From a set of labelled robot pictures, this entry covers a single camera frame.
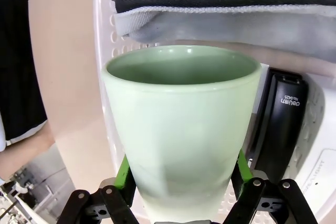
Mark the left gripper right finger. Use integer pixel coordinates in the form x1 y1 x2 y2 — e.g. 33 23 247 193
223 150 320 224

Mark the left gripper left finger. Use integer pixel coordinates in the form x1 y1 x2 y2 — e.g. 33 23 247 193
61 155 140 224

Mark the white rectangular box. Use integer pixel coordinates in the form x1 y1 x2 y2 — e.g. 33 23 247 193
301 148 336 224

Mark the black stapler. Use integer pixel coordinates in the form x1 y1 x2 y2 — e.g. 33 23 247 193
247 67 311 184

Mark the pale green cup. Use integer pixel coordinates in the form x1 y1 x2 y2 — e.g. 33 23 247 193
101 45 263 222

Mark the grey pencil case black zipper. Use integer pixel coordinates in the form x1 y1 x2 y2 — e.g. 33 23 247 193
110 0 336 65

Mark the person's right forearm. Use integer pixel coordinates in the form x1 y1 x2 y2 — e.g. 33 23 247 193
0 135 26 180

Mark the white perforated plastic basket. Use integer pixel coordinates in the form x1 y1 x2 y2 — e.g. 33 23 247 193
93 0 336 224

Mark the person's right hand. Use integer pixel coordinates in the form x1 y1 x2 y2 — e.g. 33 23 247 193
22 121 57 168

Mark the light blue sweater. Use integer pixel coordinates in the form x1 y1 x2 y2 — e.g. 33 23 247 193
0 118 7 153

